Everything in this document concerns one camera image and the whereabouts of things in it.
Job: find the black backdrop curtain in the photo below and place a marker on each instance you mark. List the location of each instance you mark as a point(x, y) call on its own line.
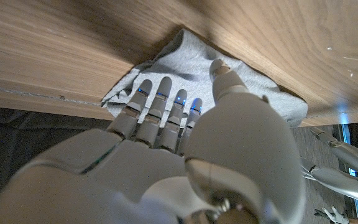
point(26, 137)

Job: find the gray shorts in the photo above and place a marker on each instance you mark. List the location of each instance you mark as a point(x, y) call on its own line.
point(188, 59)

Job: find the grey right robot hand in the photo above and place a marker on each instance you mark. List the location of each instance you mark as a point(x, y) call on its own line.
point(235, 140)

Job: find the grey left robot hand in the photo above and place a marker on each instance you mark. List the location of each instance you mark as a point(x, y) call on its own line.
point(353, 183)

